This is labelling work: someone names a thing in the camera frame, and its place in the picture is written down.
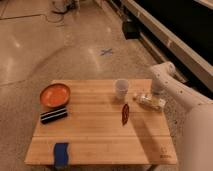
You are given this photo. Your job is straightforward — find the orange ceramic bowl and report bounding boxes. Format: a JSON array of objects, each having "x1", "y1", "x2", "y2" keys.
[{"x1": 40, "y1": 83, "x2": 71, "y2": 108}]

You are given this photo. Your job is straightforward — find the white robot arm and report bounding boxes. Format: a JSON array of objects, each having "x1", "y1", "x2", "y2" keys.
[{"x1": 150, "y1": 62, "x2": 213, "y2": 171}]

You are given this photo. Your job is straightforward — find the red chili pepper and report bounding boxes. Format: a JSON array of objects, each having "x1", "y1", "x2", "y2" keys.
[{"x1": 122, "y1": 103, "x2": 129, "y2": 126}]

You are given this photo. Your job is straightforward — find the black white striped block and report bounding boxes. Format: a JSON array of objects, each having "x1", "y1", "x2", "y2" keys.
[{"x1": 40, "y1": 107, "x2": 68, "y2": 124}]

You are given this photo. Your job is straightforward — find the wooden table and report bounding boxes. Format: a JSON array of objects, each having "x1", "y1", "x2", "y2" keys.
[{"x1": 25, "y1": 79, "x2": 177, "y2": 165}]

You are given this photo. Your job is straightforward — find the white object with cables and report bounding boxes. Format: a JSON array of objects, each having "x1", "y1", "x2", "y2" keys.
[{"x1": 50, "y1": 0, "x2": 80, "y2": 14}]

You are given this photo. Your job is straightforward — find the translucent plastic cup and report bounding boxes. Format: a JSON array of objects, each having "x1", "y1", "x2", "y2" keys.
[{"x1": 115, "y1": 79, "x2": 129, "y2": 99}]

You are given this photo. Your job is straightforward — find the black box on floor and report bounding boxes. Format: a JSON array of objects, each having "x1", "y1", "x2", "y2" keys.
[{"x1": 122, "y1": 21, "x2": 140, "y2": 39}]

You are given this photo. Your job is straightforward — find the long bench rail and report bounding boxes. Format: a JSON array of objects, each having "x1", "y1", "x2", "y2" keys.
[{"x1": 109, "y1": 0, "x2": 213, "y2": 93}]

